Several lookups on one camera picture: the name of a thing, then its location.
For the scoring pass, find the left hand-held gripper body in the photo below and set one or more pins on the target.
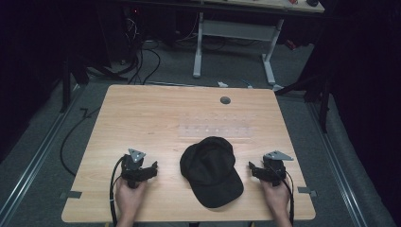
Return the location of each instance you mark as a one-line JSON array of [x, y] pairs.
[[132, 170]]

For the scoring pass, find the metal floor rail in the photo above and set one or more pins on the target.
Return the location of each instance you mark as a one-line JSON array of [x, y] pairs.
[[339, 170], [34, 160]]

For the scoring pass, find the white metal desk frame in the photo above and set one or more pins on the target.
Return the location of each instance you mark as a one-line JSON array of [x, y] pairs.
[[235, 30]]

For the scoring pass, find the black baseball cap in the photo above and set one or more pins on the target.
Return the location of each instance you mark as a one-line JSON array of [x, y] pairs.
[[209, 171]]

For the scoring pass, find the person's left hand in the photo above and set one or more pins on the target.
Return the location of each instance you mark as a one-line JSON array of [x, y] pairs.
[[127, 198]]

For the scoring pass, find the grey round table grommet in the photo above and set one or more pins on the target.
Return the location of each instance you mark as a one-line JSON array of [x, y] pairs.
[[225, 100]]

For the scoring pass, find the person's right hand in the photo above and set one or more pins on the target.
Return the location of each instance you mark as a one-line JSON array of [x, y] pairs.
[[277, 197]]

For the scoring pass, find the small white floor plug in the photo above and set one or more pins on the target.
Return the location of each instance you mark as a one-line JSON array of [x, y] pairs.
[[222, 84]]

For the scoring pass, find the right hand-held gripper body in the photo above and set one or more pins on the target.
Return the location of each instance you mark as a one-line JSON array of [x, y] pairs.
[[275, 168]]

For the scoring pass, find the grey tape piece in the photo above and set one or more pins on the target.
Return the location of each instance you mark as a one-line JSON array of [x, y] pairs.
[[306, 190], [72, 195]]

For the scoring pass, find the black computer mouse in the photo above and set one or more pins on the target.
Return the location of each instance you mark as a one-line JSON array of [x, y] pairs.
[[312, 2]]

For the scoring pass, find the black metal stand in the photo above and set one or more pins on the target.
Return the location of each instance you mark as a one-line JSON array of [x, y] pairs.
[[66, 85], [321, 101]]

